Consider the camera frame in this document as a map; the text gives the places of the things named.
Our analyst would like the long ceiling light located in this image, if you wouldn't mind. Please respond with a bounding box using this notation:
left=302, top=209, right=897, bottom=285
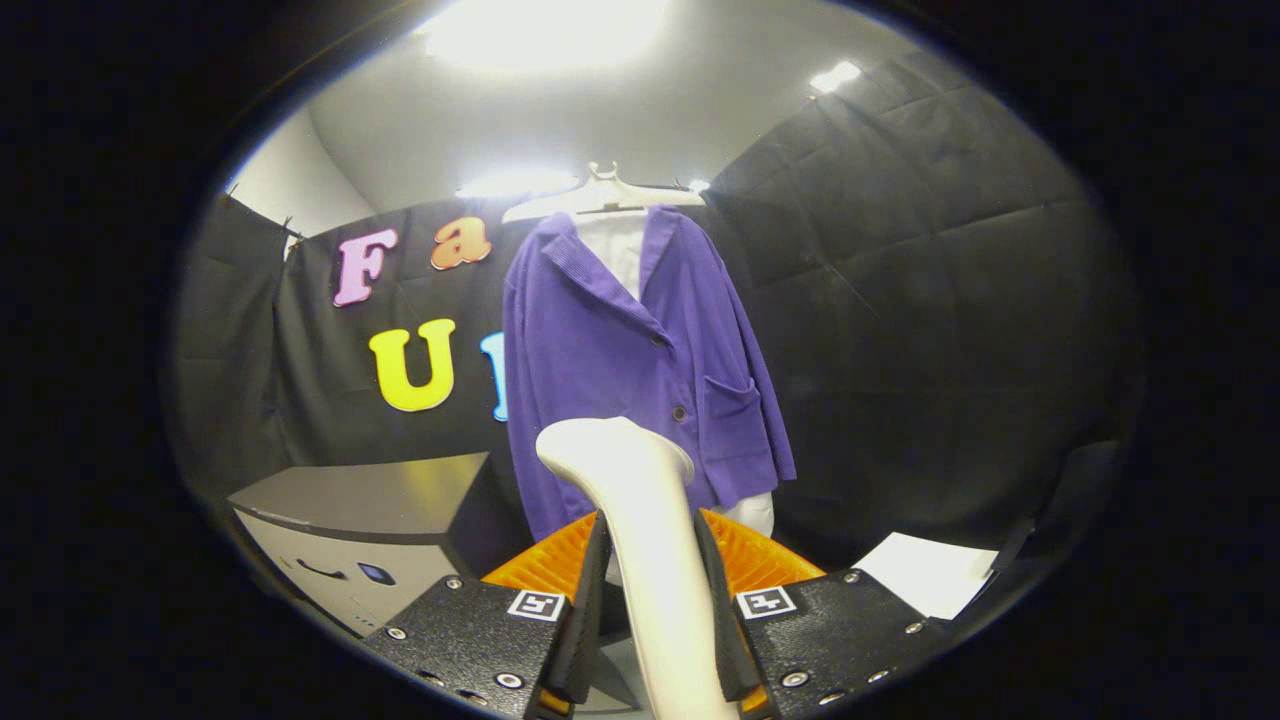
left=456, top=172, right=581, bottom=200

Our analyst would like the square ceiling light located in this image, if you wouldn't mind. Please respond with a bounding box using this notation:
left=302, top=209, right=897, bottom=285
left=808, top=60, right=863, bottom=95

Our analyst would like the large ceiling light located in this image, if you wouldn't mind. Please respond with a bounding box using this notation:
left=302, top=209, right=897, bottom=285
left=420, top=0, right=669, bottom=73

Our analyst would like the white clothes hanger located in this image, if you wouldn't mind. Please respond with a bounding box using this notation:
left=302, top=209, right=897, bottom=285
left=501, top=162, right=707, bottom=225

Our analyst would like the black backdrop cloth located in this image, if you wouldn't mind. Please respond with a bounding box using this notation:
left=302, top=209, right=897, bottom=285
left=170, top=50, right=1146, bottom=601

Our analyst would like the grey cabinet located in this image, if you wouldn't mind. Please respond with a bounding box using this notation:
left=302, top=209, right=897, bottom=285
left=228, top=452, right=531, bottom=638

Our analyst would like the white paper sheet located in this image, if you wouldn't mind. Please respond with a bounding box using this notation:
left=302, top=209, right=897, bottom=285
left=853, top=532, right=1001, bottom=621

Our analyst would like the white garment steamer head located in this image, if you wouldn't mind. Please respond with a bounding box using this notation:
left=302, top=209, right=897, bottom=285
left=536, top=416, right=741, bottom=720

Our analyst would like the purple corduroy jacket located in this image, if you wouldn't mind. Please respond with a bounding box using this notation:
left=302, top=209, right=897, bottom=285
left=502, top=206, right=798, bottom=543

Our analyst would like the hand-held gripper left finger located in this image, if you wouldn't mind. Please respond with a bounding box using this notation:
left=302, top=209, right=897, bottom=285
left=362, top=512, right=613, bottom=720

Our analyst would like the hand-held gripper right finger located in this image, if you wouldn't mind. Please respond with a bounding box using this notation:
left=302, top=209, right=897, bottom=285
left=693, top=508, right=951, bottom=720

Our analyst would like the white mannequin torso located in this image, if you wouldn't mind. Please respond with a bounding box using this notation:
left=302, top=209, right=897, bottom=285
left=575, top=210, right=776, bottom=541

